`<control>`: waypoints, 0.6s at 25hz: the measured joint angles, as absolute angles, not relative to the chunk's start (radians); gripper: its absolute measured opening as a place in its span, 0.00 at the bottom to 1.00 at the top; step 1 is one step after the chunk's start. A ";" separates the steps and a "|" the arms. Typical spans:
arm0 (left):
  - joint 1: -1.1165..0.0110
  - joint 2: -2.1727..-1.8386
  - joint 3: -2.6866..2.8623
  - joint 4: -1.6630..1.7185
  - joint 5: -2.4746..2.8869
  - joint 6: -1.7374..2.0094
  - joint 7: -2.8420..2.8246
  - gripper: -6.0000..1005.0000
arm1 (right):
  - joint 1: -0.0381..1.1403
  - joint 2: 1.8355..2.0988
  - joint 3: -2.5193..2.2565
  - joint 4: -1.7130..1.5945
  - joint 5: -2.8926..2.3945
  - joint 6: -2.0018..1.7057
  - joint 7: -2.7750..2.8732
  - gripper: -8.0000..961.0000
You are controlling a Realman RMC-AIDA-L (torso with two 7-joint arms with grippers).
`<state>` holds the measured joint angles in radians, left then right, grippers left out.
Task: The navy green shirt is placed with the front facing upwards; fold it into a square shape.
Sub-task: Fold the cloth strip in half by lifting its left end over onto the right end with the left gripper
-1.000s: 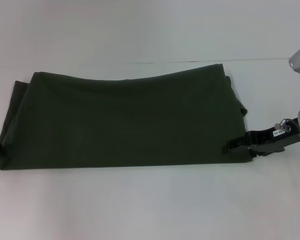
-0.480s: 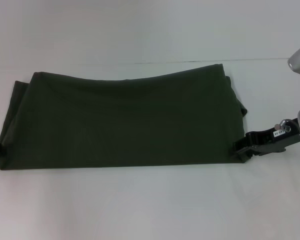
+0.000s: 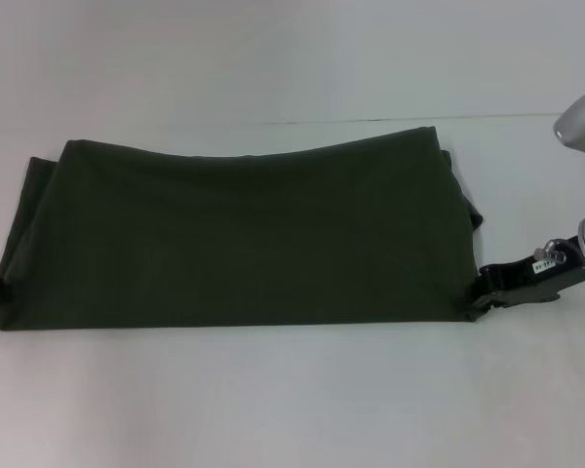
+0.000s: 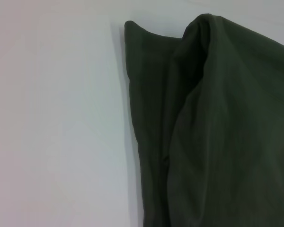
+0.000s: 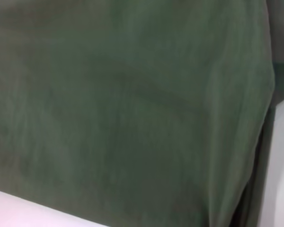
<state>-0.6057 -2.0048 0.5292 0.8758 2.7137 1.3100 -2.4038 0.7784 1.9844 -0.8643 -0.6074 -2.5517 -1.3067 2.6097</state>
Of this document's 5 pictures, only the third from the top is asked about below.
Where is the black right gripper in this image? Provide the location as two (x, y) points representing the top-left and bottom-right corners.
(467, 236), (585, 324)

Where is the dark green FREE t-shirt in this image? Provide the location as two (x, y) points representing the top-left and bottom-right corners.
(0, 125), (489, 333)

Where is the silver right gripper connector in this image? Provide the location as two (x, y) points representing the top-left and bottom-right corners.
(531, 240), (567, 266)

